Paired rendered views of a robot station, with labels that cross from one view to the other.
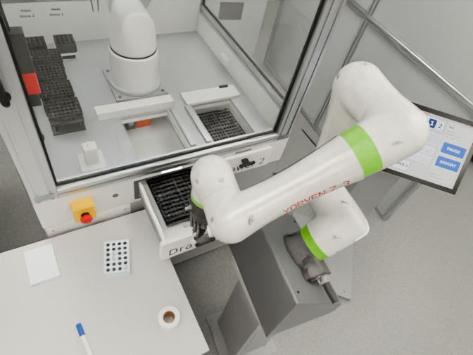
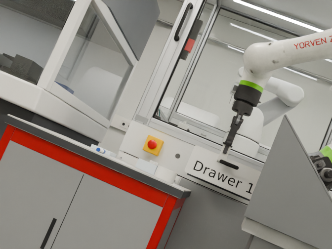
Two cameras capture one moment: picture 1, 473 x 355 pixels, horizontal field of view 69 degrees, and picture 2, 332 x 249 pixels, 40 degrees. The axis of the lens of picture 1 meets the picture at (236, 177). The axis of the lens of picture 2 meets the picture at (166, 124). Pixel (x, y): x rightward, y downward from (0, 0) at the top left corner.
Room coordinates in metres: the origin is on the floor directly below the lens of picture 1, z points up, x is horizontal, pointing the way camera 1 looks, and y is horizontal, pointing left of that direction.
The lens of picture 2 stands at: (-0.70, -1.04, 0.78)
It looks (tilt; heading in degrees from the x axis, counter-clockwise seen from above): 6 degrees up; 49
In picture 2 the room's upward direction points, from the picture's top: 23 degrees clockwise
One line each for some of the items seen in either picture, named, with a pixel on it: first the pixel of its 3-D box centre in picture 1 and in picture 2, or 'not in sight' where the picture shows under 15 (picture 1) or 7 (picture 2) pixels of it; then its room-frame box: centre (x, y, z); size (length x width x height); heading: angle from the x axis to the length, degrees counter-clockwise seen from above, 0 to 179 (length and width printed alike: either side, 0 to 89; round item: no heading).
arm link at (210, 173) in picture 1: (212, 182); (257, 71); (0.56, 0.06, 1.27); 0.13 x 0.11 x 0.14; 36
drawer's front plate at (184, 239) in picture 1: (199, 237); (225, 173); (0.62, 0.06, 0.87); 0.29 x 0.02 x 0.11; 131
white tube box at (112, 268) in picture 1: (117, 258); (151, 168); (0.50, 0.32, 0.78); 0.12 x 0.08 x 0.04; 26
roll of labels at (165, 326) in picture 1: (168, 318); (165, 174); (0.35, 0.08, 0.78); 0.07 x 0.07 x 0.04
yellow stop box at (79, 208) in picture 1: (84, 210); (153, 145); (0.59, 0.47, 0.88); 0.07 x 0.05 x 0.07; 131
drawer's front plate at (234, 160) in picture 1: (241, 163); not in sight; (1.02, 0.00, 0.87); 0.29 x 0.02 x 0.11; 131
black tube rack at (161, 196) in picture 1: (177, 194); not in sight; (0.77, 0.20, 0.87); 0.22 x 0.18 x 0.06; 41
